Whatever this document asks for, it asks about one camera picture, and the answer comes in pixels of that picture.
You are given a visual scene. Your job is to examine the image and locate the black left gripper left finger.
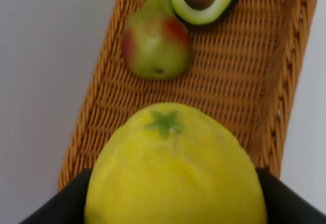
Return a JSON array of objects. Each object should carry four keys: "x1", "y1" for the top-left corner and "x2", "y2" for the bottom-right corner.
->
[{"x1": 21, "y1": 169, "x2": 92, "y2": 223}]

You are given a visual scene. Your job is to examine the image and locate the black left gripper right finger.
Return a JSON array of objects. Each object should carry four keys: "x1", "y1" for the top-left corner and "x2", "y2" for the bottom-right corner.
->
[{"x1": 256, "y1": 168, "x2": 325, "y2": 224}]

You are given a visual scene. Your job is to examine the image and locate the yellow lemon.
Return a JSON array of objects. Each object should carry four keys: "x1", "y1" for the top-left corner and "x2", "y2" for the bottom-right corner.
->
[{"x1": 84, "y1": 103, "x2": 267, "y2": 223}]

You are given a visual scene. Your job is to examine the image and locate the green pear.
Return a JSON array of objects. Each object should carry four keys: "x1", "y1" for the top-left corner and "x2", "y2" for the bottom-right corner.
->
[{"x1": 121, "y1": 0, "x2": 193, "y2": 79}]

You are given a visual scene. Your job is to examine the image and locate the orange wicker basket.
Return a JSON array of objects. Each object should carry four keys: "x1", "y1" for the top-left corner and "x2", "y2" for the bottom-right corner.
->
[{"x1": 58, "y1": 0, "x2": 317, "y2": 189}]

